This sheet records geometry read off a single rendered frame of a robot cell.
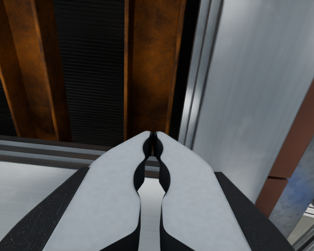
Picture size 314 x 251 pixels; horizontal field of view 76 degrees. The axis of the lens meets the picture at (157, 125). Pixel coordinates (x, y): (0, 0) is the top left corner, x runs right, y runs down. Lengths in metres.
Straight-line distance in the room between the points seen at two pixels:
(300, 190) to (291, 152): 0.30
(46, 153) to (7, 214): 0.13
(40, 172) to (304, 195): 0.54
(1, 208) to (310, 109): 0.41
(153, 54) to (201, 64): 0.17
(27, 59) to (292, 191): 0.61
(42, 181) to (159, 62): 0.25
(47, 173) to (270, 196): 0.29
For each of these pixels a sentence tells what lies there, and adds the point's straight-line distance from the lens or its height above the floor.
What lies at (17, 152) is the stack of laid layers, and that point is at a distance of 0.30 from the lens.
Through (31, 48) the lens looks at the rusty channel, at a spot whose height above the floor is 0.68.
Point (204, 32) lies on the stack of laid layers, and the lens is 0.20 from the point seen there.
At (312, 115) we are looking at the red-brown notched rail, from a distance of 0.27.
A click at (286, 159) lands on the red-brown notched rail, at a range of 0.29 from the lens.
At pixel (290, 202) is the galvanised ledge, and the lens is 0.60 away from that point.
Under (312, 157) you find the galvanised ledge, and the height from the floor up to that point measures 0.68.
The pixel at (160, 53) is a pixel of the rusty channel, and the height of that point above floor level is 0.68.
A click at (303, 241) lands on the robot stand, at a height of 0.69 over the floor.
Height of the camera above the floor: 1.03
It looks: 61 degrees down
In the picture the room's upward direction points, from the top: 173 degrees counter-clockwise
